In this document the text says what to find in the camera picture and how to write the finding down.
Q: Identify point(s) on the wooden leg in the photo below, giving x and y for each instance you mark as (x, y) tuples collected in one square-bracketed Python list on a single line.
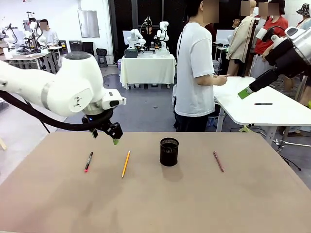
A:
[(3, 143)]

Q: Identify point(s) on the mannequin with dark red clothing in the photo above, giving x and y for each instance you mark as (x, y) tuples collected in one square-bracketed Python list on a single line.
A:
[(211, 29)]

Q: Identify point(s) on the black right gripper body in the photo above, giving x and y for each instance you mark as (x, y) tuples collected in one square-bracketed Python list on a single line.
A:
[(285, 58)]

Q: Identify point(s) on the yellow pencil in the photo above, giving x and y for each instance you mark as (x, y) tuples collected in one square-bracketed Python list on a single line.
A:
[(126, 163)]

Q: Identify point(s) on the grey wall panel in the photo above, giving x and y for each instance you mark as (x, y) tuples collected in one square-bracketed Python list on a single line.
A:
[(88, 24)]

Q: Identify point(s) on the black framed board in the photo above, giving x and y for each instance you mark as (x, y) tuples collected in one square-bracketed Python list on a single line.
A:
[(75, 45)]

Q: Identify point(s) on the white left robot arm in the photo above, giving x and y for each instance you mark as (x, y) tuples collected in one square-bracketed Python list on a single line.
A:
[(48, 85)]

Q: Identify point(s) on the black mesh pen holder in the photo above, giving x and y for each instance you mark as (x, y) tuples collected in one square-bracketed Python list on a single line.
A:
[(169, 155)]

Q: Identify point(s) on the black equipment box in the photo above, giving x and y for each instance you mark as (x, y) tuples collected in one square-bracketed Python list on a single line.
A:
[(131, 53)]

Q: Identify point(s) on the white side table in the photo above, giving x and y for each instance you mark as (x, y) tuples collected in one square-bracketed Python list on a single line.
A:
[(257, 114)]

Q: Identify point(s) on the grey workbench table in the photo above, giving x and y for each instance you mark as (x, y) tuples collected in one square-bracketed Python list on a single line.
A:
[(29, 57)]

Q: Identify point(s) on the person's right forearm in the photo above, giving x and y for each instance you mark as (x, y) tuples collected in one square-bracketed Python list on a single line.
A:
[(209, 80)]

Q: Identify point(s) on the black red marker pen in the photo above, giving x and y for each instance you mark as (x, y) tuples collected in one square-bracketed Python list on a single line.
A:
[(88, 162)]

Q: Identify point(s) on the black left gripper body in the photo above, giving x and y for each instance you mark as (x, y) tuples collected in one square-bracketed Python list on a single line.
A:
[(99, 121)]

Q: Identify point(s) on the person in white T-shirt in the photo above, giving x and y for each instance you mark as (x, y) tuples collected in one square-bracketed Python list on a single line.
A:
[(193, 72)]

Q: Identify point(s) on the person's right hand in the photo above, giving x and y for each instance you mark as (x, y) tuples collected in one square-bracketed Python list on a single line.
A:
[(223, 79)]

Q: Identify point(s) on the green tape piece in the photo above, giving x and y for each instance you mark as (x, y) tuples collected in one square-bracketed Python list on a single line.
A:
[(244, 129)]

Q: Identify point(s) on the pink pen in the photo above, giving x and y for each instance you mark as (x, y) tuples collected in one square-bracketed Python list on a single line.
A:
[(218, 161)]

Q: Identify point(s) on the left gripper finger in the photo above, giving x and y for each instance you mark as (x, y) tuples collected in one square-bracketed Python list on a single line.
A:
[(95, 133), (115, 132)]

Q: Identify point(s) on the person in black with glasses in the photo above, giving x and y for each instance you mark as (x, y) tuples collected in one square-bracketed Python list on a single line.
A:
[(236, 24)]

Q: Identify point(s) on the person in red shirt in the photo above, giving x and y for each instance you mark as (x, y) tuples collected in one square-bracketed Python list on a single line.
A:
[(264, 43)]

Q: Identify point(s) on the table with white cloth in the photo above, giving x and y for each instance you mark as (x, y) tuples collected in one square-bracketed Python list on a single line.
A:
[(148, 70)]

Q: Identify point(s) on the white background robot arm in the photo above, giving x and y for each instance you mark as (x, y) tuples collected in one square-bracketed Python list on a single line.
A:
[(134, 38), (163, 34)]

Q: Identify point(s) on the mannequin with beige coat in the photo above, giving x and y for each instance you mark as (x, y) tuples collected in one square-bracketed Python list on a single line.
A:
[(240, 43)]

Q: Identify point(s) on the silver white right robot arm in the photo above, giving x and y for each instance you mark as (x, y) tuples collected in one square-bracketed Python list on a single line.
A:
[(301, 43)]

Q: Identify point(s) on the black office chair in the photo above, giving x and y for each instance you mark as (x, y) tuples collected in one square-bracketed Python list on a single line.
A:
[(88, 47)]

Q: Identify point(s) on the white display board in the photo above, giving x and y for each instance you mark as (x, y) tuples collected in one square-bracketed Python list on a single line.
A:
[(224, 36)]

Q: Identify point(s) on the seated person in white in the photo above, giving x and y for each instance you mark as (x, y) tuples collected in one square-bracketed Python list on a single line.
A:
[(49, 35)]

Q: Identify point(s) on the person with patterned hat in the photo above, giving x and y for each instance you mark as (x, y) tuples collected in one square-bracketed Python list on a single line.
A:
[(303, 17)]

